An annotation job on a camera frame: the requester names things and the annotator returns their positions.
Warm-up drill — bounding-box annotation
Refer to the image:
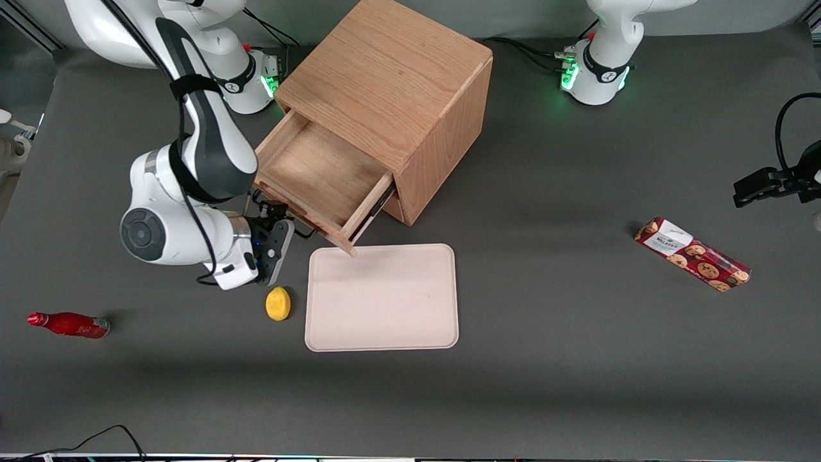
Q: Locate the red cookie box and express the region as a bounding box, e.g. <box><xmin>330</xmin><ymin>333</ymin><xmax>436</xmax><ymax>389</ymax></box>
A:
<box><xmin>634</xmin><ymin>216</ymin><xmax>752</xmax><ymax>293</ymax></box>

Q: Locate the black arm base cable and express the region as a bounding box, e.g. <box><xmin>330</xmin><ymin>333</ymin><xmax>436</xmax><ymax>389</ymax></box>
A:
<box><xmin>242</xmin><ymin>8</ymin><xmax>302</xmax><ymax>49</ymax></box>
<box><xmin>482</xmin><ymin>36</ymin><xmax>578</xmax><ymax>75</ymax></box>

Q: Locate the beige plastic tray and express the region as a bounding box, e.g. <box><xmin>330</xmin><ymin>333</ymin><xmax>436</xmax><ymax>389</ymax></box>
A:
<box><xmin>305</xmin><ymin>243</ymin><xmax>460</xmax><ymax>352</ymax></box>

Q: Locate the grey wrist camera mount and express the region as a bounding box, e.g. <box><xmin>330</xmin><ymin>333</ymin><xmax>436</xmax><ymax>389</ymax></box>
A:
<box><xmin>262</xmin><ymin>220</ymin><xmax>296</xmax><ymax>287</ymax></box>

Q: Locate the black left arm base cable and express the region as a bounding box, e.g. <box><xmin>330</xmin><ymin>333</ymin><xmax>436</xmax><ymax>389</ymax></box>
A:
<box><xmin>482</xmin><ymin>36</ymin><xmax>578</xmax><ymax>75</ymax></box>

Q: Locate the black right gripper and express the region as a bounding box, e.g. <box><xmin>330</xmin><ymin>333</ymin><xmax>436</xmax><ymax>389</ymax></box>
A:
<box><xmin>244</xmin><ymin>201</ymin><xmax>291</xmax><ymax>284</ymax></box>

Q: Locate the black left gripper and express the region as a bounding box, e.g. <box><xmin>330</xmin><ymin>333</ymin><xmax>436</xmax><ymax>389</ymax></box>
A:
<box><xmin>733</xmin><ymin>140</ymin><xmax>821</xmax><ymax>208</ymax></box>

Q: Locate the black right arm base cable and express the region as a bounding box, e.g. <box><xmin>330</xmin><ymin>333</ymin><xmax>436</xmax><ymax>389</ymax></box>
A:
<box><xmin>242</xmin><ymin>8</ymin><xmax>302</xmax><ymax>49</ymax></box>

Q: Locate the yellow lemon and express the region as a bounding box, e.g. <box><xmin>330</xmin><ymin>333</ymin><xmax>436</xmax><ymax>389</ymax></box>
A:
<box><xmin>266</xmin><ymin>286</ymin><xmax>292</xmax><ymax>321</ymax></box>

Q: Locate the aluminium frame profile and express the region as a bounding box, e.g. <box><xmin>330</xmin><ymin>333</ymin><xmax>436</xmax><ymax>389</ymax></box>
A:
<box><xmin>0</xmin><ymin>0</ymin><xmax>66</xmax><ymax>53</ymax></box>

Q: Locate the wooden drawer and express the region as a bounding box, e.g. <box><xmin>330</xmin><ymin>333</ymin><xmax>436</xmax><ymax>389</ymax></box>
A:
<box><xmin>252</xmin><ymin>109</ymin><xmax>396</xmax><ymax>257</ymax></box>

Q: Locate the wooden drawer cabinet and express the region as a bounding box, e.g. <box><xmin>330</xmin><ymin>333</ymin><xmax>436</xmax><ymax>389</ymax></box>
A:
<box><xmin>275</xmin><ymin>0</ymin><xmax>493</xmax><ymax>227</ymax></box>

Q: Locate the red bottle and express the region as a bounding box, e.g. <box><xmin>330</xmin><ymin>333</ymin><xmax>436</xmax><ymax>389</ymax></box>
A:
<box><xmin>27</xmin><ymin>312</ymin><xmax>111</xmax><ymax>339</ymax></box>

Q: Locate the black looped cable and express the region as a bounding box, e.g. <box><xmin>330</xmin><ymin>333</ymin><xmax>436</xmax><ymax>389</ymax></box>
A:
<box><xmin>774</xmin><ymin>92</ymin><xmax>821</xmax><ymax>175</ymax></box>

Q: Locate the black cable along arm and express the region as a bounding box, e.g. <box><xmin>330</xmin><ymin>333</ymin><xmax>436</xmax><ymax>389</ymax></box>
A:
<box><xmin>99</xmin><ymin>0</ymin><xmax>222</xmax><ymax>287</ymax></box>

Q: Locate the black cable at table edge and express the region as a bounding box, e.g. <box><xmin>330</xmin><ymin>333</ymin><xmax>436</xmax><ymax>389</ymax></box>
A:
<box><xmin>0</xmin><ymin>424</ymin><xmax>148</xmax><ymax>462</ymax></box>

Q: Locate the white stand object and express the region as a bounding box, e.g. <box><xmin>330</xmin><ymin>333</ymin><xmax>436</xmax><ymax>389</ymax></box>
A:
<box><xmin>0</xmin><ymin>108</ymin><xmax>37</xmax><ymax>175</ymax></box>

